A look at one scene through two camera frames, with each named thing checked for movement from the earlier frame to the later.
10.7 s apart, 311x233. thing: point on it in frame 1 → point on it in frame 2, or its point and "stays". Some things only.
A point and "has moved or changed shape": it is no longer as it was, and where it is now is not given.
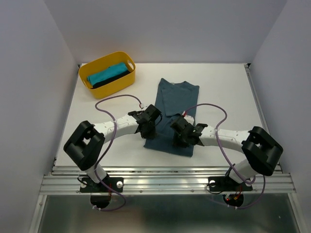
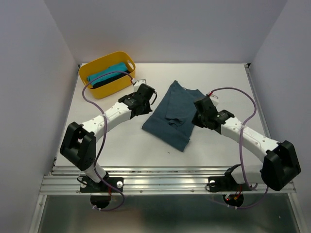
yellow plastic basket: (99, 63) stays
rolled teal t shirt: (112, 70) stays
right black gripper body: (180, 140) → (198, 119)
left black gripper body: (149, 132) → (146, 109)
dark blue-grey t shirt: (174, 100) has moved or changed shape
